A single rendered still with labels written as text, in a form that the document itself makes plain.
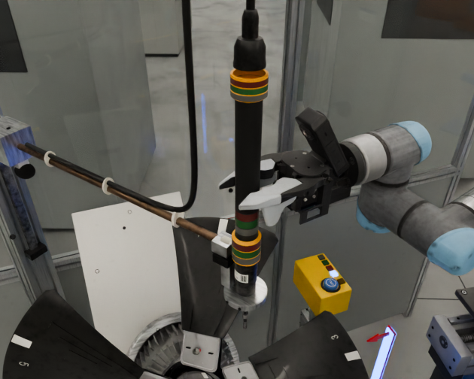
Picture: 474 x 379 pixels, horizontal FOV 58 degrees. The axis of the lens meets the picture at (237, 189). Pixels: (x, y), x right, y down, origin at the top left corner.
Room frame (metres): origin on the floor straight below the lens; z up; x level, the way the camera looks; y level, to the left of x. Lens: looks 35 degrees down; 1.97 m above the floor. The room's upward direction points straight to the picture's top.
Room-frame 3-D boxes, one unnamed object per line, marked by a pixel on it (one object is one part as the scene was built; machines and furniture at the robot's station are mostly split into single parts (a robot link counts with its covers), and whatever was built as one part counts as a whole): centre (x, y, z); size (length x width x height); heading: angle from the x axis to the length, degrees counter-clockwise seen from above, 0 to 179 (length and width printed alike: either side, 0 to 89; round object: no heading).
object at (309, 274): (0.87, -0.25, 1.02); 0.16 x 0.10 x 0.11; 21
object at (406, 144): (0.62, -0.26, 1.63); 0.11 x 0.08 x 0.09; 120
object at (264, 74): (0.47, -0.01, 1.79); 0.04 x 0.04 x 0.03
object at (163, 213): (0.64, 0.24, 1.53); 0.54 x 0.01 x 0.01; 56
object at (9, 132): (0.82, 0.50, 1.53); 0.10 x 0.07 x 0.08; 56
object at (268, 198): (0.46, -0.05, 1.63); 0.09 x 0.03 x 0.06; 132
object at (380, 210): (0.60, -0.26, 1.53); 0.11 x 0.08 x 0.11; 30
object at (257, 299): (0.47, -0.01, 1.49); 0.09 x 0.07 x 0.10; 56
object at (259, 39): (0.47, -0.01, 1.65); 0.04 x 0.04 x 0.46
